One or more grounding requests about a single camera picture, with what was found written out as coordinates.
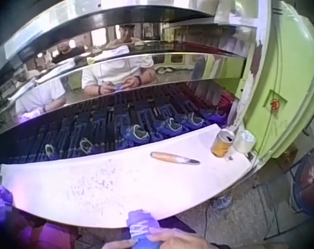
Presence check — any person's right hand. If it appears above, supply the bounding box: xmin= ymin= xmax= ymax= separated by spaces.
xmin=148 ymin=227 xmax=214 ymax=249

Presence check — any person's left hand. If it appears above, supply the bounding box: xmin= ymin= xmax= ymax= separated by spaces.
xmin=102 ymin=238 xmax=141 ymax=249

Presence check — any blue shoe with dark sole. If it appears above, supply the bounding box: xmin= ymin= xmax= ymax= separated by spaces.
xmin=212 ymin=195 xmax=233 ymax=210

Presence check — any yellow drink can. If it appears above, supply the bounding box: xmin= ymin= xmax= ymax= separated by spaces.
xmin=210 ymin=128 xmax=236 ymax=158

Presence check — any clear tape roll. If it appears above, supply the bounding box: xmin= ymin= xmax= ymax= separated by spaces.
xmin=232 ymin=129 xmax=256 ymax=154

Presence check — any black slatted conveyor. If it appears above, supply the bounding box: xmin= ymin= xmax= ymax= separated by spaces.
xmin=0 ymin=82 xmax=232 ymax=165

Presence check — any blue standing fan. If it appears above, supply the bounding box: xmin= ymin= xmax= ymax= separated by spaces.
xmin=288 ymin=143 xmax=314 ymax=216

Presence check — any polished steel machine hood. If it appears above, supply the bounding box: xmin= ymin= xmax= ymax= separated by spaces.
xmin=0 ymin=0 xmax=259 ymax=137

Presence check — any green machine housing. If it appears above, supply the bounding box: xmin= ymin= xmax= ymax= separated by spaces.
xmin=238 ymin=0 xmax=314 ymax=163

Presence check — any wooden handled knife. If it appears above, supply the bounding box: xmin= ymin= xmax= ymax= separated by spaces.
xmin=150 ymin=151 xmax=201 ymax=165

